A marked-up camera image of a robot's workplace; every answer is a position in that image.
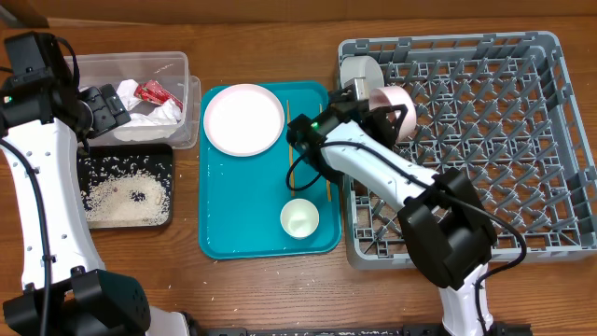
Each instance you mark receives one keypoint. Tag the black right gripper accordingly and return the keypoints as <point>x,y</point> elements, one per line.
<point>378,121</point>

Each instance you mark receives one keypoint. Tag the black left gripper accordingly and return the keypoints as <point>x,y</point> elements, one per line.
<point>109,110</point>

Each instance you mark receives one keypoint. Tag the white bowl with rice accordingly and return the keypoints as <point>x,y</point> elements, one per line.
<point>361,66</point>

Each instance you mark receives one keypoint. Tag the white napkin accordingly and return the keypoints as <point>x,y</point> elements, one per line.
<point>126,93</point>
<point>160,123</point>

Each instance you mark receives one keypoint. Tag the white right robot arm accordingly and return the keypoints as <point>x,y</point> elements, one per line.
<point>450,237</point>

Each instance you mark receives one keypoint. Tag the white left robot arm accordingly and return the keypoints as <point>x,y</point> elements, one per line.
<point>45,120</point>

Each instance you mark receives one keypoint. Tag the clear plastic waste bin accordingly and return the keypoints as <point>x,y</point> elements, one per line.
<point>171,70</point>

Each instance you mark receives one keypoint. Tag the black food waste tray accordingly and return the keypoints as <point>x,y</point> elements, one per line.
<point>93,161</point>

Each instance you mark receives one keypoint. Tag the grey dishwasher rack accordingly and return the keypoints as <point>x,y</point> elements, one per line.
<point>501,108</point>

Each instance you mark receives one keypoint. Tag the red snack wrapper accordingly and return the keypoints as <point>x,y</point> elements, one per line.
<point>154,93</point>

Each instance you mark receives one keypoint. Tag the right wooden chopstick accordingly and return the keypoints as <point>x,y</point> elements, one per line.
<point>328,188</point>

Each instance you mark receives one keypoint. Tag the wooden chopstick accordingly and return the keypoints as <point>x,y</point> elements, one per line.
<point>328,188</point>
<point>290,173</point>

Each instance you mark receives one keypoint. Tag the pile of rice grains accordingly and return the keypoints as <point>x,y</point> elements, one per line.
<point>126,203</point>

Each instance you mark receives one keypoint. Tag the left wooden chopstick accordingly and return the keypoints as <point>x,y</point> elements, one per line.
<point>290,173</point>

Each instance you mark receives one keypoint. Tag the small white cup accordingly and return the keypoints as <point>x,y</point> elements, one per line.
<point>299,218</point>

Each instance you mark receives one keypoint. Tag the large white plate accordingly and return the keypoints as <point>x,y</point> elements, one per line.
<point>244,120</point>

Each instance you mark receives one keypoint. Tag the teal serving tray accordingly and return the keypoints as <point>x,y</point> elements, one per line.
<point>241,198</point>

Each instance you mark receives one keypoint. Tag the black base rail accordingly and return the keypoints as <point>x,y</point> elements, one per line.
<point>406,330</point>

